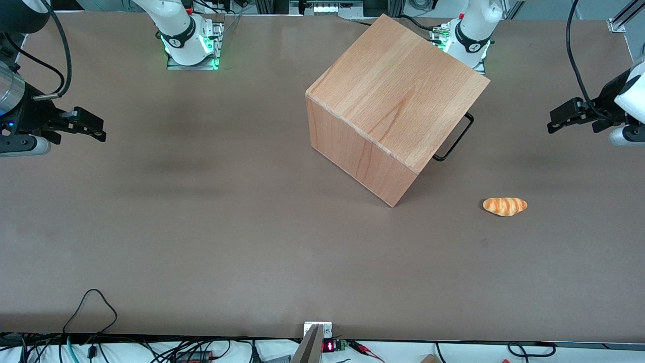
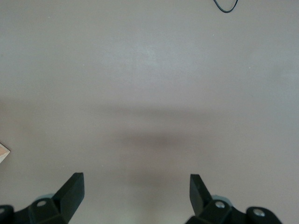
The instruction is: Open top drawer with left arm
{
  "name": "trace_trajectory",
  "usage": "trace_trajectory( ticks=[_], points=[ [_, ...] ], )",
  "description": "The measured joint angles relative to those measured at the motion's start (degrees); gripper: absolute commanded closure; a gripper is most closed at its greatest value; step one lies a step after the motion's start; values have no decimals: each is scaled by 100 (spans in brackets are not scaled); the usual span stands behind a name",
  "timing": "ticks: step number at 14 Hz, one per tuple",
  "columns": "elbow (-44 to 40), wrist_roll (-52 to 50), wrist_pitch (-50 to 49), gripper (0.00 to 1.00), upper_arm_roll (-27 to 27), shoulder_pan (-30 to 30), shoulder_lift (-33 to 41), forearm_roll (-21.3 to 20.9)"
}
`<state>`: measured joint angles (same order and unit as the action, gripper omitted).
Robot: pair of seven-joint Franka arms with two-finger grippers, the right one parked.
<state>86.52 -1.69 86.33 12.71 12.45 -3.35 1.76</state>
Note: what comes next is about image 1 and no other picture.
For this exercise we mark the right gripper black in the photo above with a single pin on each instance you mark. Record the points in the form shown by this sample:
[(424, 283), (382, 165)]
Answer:
[(33, 115)]

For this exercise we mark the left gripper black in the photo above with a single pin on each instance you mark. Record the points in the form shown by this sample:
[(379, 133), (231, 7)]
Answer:
[(602, 107)]

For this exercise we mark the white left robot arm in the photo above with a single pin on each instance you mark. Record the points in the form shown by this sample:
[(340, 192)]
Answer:
[(476, 30)]

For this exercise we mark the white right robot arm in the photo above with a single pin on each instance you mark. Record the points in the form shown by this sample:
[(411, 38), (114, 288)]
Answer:
[(181, 30)]

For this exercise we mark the wooden drawer cabinet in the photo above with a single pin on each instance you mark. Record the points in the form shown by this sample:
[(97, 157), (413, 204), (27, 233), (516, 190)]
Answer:
[(393, 101)]

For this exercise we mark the orange striped bread roll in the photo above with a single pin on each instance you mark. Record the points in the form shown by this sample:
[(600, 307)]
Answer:
[(505, 206)]

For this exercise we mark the orange and black device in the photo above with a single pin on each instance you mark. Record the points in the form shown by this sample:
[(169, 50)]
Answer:
[(194, 357)]

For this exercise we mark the lit device behind table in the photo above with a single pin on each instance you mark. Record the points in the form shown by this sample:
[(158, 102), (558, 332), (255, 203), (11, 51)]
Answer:
[(327, 8)]

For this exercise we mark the brown cardboard piece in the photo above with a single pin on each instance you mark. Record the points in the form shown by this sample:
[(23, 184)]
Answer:
[(429, 359)]

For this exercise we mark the aluminium bar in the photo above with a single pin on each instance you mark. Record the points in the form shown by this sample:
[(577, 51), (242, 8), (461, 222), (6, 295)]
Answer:
[(308, 350)]

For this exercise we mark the red and black clip leads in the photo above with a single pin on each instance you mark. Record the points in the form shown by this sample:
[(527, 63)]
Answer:
[(365, 349)]

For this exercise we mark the red digit display module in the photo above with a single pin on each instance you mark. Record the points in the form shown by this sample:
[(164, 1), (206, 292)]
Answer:
[(328, 346)]

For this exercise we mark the green terminal board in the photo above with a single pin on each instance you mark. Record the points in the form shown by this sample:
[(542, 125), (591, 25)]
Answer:
[(341, 345)]

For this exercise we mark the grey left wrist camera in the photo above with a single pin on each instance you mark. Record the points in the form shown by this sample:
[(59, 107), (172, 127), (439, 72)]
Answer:
[(627, 136)]

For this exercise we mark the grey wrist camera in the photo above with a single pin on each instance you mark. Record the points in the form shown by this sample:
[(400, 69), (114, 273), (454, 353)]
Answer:
[(20, 146), (627, 136)]

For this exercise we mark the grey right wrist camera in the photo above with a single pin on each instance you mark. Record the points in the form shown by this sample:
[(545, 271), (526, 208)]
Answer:
[(20, 146)]

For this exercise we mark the aluminium frame profile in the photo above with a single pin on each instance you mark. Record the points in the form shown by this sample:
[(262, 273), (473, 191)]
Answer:
[(622, 21)]

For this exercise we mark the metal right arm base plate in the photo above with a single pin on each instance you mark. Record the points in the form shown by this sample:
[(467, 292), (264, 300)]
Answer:
[(174, 64)]

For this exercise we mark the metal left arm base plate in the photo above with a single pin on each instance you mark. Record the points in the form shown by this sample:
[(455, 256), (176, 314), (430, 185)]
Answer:
[(481, 68)]

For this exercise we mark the small metal bracket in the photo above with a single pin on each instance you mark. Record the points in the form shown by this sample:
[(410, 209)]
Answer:
[(326, 328)]

